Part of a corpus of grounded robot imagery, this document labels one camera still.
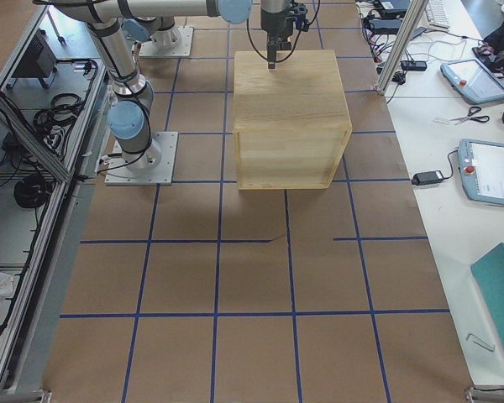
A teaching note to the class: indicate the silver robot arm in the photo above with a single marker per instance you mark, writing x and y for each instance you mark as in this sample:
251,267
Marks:
128,119

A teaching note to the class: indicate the black handled scissors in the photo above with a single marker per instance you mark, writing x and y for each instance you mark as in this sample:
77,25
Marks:
472,115

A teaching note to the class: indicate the metal hex key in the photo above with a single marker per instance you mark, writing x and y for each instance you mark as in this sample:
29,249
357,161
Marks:
480,342

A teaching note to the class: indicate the teach pendant far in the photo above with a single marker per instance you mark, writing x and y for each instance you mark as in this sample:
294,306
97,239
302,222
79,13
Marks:
473,81

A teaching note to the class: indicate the teach pendant near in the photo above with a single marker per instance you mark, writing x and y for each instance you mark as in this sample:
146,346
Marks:
481,167

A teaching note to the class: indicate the black power adapter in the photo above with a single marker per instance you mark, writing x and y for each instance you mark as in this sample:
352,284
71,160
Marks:
426,178

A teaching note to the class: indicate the aluminium frame post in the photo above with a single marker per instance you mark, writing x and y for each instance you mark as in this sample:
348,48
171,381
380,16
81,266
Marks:
403,37

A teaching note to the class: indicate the teach pendant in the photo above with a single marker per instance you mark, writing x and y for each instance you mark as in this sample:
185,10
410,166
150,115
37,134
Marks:
473,81
481,167

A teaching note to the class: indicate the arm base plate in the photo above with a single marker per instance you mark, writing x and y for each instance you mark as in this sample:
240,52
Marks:
169,44
155,166

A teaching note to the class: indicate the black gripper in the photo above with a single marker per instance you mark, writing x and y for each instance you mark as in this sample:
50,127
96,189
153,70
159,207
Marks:
274,23

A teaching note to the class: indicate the light wooden drawer cabinet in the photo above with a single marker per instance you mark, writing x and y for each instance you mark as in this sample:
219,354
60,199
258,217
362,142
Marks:
291,124

